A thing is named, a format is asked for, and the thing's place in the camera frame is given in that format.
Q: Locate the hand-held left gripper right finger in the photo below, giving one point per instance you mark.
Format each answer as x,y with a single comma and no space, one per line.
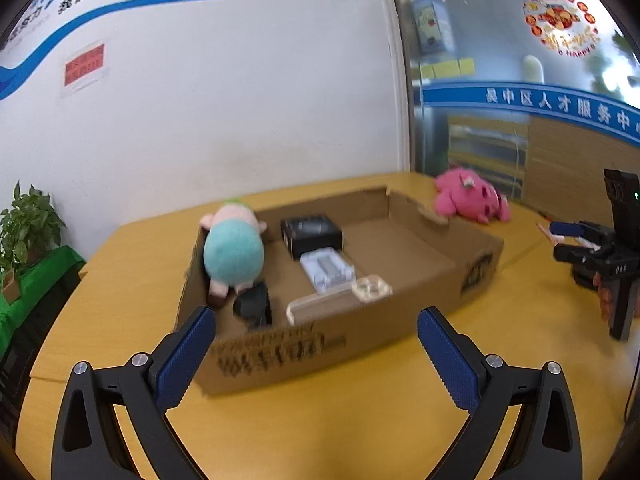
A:
445,355

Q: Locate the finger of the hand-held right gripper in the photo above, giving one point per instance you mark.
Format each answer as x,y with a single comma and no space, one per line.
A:
565,228
575,254

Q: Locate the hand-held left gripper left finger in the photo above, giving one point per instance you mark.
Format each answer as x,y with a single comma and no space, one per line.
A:
185,355

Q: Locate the black sunglasses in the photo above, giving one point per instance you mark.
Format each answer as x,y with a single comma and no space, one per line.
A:
252,305

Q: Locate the teal and pink pig plush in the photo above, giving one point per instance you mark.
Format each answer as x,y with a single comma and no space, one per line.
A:
232,255

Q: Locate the brown cardboard box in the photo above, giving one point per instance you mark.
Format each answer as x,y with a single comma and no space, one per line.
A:
300,355

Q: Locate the white-rimmed clear phone case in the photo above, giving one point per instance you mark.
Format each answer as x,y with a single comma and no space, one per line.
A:
300,306

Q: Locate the white plastic device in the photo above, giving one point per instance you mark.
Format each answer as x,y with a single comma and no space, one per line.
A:
325,270

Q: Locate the wooden desktop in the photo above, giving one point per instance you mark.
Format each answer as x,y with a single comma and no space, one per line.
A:
350,410

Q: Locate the person's right hand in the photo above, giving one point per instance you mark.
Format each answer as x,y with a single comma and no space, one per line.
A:
603,300

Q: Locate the wooden slatted counter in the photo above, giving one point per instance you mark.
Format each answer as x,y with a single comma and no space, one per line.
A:
570,160

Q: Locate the pink bear plush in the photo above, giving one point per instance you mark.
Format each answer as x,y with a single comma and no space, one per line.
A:
465,195

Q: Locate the blue window banner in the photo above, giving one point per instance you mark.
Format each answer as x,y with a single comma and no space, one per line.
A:
500,97

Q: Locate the green table cloth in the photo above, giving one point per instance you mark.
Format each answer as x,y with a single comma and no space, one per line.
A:
40,275

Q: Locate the black product box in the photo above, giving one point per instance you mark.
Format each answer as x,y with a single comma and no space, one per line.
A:
310,240

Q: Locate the row of yellow sticky notes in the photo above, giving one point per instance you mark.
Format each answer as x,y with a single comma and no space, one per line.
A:
450,67

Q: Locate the large potted green plant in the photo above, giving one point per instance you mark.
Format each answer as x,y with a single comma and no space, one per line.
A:
30,225

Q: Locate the round red window sticker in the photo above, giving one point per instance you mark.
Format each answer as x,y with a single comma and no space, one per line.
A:
560,17

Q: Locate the blue window poster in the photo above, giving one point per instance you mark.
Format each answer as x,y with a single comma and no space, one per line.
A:
431,22

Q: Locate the grey window frame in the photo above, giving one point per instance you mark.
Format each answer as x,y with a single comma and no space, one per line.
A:
400,85

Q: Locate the red wall notice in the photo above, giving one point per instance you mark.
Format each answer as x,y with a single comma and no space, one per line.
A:
85,66

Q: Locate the blue wave wall decal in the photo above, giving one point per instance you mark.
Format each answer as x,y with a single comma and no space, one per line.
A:
125,2

